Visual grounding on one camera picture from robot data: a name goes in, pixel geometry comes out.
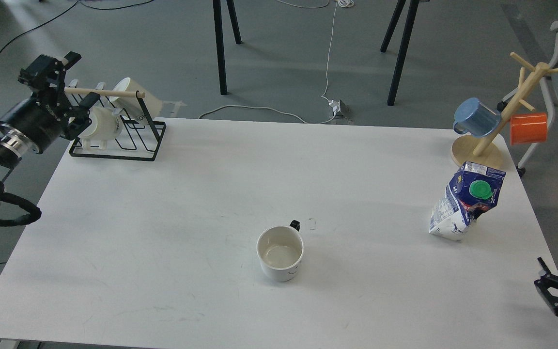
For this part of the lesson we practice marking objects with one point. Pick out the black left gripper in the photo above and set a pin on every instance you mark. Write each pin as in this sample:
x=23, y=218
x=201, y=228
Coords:
x=36, y=122

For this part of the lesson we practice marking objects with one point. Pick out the blue white milk carton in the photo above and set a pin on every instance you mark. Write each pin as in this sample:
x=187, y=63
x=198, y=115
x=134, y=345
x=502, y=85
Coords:
x=473, y=190

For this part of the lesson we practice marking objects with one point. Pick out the white ceramic mug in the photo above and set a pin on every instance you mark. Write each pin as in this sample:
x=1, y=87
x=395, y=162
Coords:
x=280, y=250

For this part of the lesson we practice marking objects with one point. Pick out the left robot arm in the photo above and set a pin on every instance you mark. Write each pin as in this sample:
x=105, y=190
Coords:
x=15, y=210

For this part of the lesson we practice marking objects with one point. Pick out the white mug on rack front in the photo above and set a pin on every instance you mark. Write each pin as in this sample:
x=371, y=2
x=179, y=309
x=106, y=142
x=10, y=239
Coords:
x=106, y=125

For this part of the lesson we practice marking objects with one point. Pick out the white mug on rack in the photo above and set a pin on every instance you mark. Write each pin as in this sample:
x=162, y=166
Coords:
x=131, y=104
x=106, y=125

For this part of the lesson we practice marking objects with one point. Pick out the white mug on rack rear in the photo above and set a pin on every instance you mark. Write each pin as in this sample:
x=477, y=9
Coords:
x=131, y=104

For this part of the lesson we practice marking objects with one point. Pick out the wooden mug tree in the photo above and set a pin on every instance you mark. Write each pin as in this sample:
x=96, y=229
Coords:
x=482, y=150

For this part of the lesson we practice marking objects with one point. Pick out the orange mug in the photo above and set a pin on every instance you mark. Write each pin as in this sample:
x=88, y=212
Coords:
x=528, y=128

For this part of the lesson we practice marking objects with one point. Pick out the blue mug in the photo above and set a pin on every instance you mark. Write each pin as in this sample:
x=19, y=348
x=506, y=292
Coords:
x=472, y=116

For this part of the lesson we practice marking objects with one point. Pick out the floor power socket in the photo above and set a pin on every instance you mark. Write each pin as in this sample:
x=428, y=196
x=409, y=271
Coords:
x=339, y=109

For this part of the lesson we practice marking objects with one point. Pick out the black table leg right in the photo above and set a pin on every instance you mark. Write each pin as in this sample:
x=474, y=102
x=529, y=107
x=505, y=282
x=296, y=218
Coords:
x=404, y=43

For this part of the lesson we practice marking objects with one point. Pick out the black wire mug rack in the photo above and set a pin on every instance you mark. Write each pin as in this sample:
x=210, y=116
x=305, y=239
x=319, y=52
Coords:
x=139, y=140

